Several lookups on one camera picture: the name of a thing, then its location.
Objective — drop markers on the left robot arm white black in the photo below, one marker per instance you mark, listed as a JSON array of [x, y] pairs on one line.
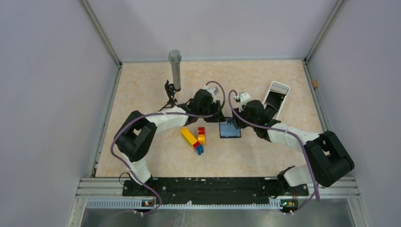
[[135, 136]]

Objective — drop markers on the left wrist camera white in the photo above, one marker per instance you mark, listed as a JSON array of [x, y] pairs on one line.
[[213, 91]]

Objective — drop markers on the dark blue card holder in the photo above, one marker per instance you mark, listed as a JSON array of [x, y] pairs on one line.
[[228, 130]]

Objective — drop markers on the red blue toy brick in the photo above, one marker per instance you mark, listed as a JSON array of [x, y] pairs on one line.
[[198, 148]]

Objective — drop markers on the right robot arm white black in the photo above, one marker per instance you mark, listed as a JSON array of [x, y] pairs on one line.
[[327, 160]]

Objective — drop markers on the red yellow toy brick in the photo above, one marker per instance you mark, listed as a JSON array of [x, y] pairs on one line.
[[201, 135]]

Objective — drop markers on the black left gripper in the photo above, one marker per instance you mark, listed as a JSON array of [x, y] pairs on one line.
[[219, 117]]

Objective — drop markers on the small brown cork piece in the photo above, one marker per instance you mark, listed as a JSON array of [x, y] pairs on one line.
[[314, 84]]

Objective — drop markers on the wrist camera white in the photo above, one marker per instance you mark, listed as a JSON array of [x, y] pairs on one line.
[[213, 91], [242, 98]]

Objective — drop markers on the white card tray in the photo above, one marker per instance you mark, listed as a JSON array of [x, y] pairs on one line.
[[275, 99]]

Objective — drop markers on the yellow green toy brick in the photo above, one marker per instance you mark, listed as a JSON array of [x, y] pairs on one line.
[[189, 137]]

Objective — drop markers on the black mini tripod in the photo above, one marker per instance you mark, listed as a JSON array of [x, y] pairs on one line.
[[170, 91]]

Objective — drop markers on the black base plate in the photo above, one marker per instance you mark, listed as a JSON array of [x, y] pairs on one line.
[[214, 190]]

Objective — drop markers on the aluminium frame rail right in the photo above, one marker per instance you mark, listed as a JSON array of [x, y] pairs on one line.
[[314, 64]]

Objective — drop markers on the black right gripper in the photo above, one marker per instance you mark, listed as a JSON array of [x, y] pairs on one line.
[[237, 118]]

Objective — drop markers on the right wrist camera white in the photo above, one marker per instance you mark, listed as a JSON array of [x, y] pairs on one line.
[[242, 98]]

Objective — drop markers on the grey microphone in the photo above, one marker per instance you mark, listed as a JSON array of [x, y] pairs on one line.
[[175, 58]]

